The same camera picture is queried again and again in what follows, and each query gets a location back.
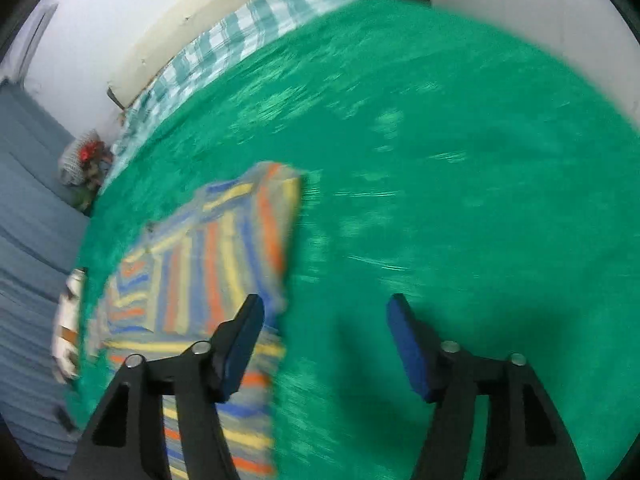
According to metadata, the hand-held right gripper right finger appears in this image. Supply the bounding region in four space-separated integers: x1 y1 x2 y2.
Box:
386 293 586 480

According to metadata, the green bed blanket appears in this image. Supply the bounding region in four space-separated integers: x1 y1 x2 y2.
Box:
65 0 640 480

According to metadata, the pile of mixed clothes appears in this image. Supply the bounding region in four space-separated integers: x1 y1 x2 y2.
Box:
74 154 117 212

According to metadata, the cream padded headboard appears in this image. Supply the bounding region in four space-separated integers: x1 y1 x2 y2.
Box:
106 0 333 110

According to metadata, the green checked bed sheet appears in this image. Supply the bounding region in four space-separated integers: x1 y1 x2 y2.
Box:
111 0 382 171

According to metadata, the striped knit sweater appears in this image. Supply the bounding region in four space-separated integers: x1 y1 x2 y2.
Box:
87 161 307 480

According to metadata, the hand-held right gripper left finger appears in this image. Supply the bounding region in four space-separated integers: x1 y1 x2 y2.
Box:
67 294 266 480

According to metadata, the patterned beige pillow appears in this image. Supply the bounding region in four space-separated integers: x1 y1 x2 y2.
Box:
51 267 89 386

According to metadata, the grey knitted cloth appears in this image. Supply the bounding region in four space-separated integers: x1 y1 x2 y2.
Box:
59 129 101 185

